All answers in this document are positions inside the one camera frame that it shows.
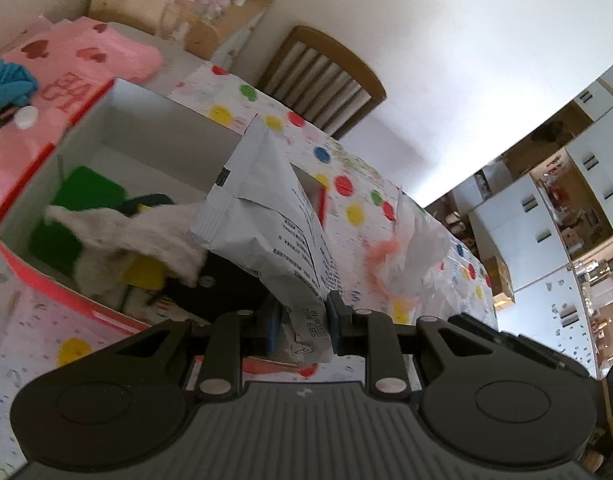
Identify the white kitchen cupboards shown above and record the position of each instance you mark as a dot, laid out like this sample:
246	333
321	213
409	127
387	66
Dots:
516	220

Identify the blue cloth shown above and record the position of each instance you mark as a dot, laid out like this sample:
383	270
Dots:
6	82

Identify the colourful printed packet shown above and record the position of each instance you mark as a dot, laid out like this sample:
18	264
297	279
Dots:
159	305

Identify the yellow sponge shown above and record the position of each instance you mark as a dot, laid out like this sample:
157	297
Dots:
146	272

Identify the pink heart print bag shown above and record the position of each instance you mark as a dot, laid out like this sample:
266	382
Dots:
86	55

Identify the clear plastic bag pink contents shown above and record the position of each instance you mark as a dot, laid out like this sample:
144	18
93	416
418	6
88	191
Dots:
411	260

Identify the green sponge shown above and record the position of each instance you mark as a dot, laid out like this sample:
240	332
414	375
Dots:
76	200

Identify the white printed packet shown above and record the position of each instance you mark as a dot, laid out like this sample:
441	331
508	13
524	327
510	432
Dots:
266	220

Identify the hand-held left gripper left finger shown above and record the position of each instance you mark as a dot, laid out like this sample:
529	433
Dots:
273	329

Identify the red cardboard box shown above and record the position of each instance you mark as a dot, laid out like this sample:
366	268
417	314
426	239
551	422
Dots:
136	130

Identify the brown cardboard box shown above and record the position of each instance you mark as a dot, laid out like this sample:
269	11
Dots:
501	280
131	5

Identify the glass jar with snacks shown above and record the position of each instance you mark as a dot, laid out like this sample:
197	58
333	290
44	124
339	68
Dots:
181	12

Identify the wooden chair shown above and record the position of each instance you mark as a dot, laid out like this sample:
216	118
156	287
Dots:
336	50

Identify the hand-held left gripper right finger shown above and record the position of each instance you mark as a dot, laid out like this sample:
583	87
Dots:
336	324

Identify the white bottle cap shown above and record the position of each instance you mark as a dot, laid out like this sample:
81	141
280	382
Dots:
25	116

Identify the grey cloth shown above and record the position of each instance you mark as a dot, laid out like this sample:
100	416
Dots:
136	240

